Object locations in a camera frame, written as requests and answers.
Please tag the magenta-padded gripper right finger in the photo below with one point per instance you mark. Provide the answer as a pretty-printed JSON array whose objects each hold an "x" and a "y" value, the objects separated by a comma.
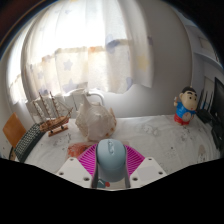
[{"x": 136, "y": 161}]

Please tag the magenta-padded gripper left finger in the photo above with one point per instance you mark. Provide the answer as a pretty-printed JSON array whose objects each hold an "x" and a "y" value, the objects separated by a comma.
[{"x": 86, "y": 160}]

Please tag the light blue computer mouse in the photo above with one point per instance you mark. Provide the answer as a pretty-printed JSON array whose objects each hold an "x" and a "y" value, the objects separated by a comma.
[{"x": 111, "y": 160}]

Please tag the red cartoon print mouse pad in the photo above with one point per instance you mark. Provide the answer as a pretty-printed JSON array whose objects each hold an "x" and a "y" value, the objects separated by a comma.
[{"x": 76, "y": 150}]

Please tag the white printed tablecloth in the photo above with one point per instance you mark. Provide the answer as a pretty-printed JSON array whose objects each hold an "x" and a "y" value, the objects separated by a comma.
[{"x": 160, "y": 140}]

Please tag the large white conch shell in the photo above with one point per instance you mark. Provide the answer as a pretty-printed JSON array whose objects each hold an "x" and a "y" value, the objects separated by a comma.
[{"x": 96, "y": 123}]

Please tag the wooden model sailing ship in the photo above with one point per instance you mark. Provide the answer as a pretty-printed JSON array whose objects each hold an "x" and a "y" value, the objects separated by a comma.
[{"x": 53, "y": 124}]

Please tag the white radiator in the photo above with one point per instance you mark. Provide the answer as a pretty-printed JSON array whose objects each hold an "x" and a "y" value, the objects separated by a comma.
[{"x": 75, "y": 101}]

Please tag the black computer keyboard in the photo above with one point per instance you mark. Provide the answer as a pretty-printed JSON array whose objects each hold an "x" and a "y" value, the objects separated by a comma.
[{"x": 28, "y": 141}]

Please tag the cartoon boy figurine clock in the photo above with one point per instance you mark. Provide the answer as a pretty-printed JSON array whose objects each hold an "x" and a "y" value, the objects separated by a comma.
[{"x": 185, "y": 110}]

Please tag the orange chair back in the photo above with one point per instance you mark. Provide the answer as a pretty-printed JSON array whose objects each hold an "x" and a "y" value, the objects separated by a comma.
[{"x": 13, "y": 130}]

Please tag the white star print curtain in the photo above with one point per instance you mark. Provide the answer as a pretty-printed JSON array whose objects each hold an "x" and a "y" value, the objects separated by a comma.
[{"x": 90, "y": 43}]

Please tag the white wall shelf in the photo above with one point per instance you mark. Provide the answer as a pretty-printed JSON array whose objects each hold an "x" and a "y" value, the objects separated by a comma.
[{"x": 206, "y": 55}]

